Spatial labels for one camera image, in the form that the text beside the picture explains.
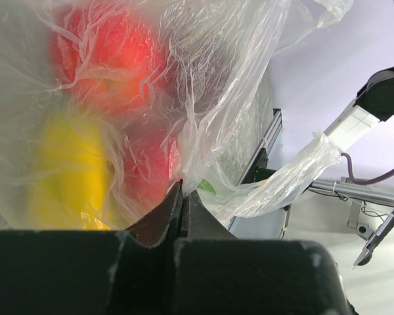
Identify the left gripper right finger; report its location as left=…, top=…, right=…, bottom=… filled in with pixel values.
left=182, top=192, right=238, bottom=241

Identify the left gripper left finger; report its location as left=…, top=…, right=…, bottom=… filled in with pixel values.
left=126, top=180, right=184, bottom=247

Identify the yellow fake banana bunch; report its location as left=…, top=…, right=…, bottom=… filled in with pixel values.
left=28, top=114, right=112, bottom=230

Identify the clear plastic bag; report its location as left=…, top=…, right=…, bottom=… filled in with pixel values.
left=0, top=1, right=352, bottom=230

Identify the bright red fake apple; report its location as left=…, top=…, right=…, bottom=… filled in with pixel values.
left=49, top=2, right=167, bottom=114

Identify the pink fake dragon fruit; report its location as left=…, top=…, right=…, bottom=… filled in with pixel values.
left=123, top=124, right=181, bottom=204

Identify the dark red fake apple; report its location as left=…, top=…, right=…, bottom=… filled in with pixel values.
left=165, top=49, right=233, bottom=116

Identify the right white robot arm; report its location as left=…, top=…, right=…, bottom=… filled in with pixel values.
left=324, top=67, right=394, bottom=152

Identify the aluminium rail frame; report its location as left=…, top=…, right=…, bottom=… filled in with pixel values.
left=228, top=108, right=394, bottom=240

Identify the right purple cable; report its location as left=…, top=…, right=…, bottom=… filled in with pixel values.
left=341, top=152, right=394, bottom=185

